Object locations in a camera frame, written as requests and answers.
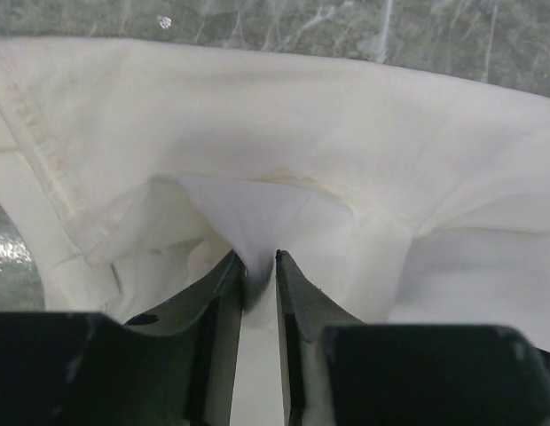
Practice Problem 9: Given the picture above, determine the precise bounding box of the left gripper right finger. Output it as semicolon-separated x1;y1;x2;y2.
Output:
276;250;550;425

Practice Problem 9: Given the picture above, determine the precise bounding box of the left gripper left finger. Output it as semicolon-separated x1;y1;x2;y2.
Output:
0;253;244;425

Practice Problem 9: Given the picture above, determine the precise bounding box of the cream white t shirt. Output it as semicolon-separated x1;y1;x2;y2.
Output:
0;37;550;425

